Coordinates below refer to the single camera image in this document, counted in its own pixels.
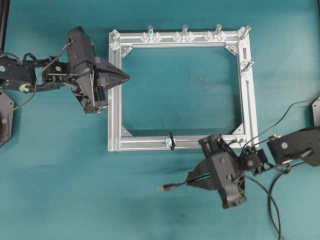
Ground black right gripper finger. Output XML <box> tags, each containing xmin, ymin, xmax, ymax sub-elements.
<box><xmin>198</xmin><ymin>134</ymin><xmax>237</xmax><ymax>162</ymax></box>
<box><xmin>186</xmin><ymin>159</ymin><xmax>220</xmax><ymax>191</ymax></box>

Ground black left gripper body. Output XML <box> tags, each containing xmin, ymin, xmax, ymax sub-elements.
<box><xmin>66</xmin><ymin>26</ymin><xmax>96</xmax><ymax>90</ymax></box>

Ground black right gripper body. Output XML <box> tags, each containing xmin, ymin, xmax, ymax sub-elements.
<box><xmin>197</xmin><ymin>133</ymin><xmax>247</xmax><ymax>210</ymax></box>

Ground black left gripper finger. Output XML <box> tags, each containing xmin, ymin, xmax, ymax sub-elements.
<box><xmin>94</xmin><ymin>56</ymin><xmax>131</xmax><ymax>90</ymax></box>
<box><xmin>71</xmin><ymin>73</ymin><xmax>109</xmax><ymax>114</ymax></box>

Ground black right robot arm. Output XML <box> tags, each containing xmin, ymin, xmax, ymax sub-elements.
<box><xmin>186</xmin><ymin>127</ymin><xmax>320</xmax><ymax>209</ymax></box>

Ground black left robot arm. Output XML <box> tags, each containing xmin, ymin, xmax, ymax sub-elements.
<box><xmin>0</xmin><ymin>26</ymin><xmax>130</xmax><ymax>114</ymax></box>

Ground black zip tie loop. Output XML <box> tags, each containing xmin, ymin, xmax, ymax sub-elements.
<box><xmin>166</xmin><ymin>132</ymin><xmax>176</xmax><ymax>151</ymax></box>

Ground grey left arm cable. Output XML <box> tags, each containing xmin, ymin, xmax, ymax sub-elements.
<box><xmin>7</xmin><ymin>41</ymin><xmax>75</xmax><ymax>113</ymax></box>

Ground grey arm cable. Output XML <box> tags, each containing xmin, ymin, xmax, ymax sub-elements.
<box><xmin>7</xmin><ymin>41</ymin><xmax>75</xmax><ymax>113</ymax></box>
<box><xmin>246</xmin><ymin>92</ymin><xmax>320</xmax><ymax>148</ymax></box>

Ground clear post with blue band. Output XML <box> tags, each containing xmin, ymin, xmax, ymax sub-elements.
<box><xmin>139</xmin><ymin>25</ymin><xmax>163</xmax><ymax>43</ymax></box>

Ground clear right side post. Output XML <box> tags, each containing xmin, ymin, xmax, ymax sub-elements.
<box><xmin>240</xmin><ymin>59</ymin><xmax>255</xmax><ymax>74</ymax></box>

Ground grey right arm cable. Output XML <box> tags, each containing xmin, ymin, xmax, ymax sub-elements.
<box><xmin>246</xmin><ymin>92</ymin><xmax>320</xmax><ymax>148</ymax></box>

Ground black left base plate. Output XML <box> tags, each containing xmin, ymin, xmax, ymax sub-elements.
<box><xmin>0</xmin><ymin>88</ymin><xmax>15</xmax><ymax>147</ymax></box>

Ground black vertical rail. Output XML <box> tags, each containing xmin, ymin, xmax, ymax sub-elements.
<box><xmin>0</xmin><ymin>0</ymin><xmax>11</xmax><ymax>52</ymax></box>

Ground silver aluminium extrusion frame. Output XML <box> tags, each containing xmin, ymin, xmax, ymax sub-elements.
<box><xmin>107</xmin><ymin>29</ymin><xmax>258</xmax><ymax>152</ymax></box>

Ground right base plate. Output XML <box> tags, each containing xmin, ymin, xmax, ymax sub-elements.
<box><xmin>312</xmin><ymin>97</ymin><xmax>320</xmax><ymax>127</ymax></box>

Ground clear right top post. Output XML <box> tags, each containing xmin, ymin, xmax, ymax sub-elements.
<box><xmin>203</xmin><ymin>24</ymin><xmax>227</xmax><ymax>42</ymax></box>

